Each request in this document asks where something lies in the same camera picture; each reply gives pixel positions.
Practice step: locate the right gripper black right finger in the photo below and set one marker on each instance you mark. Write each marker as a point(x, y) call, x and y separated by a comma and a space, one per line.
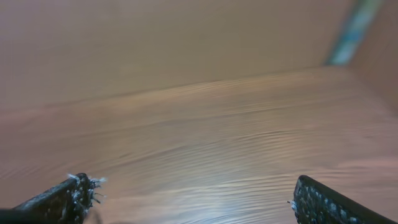
point(315, 203)

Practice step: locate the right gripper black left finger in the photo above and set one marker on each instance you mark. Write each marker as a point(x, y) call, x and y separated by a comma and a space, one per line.
point(68, 202)

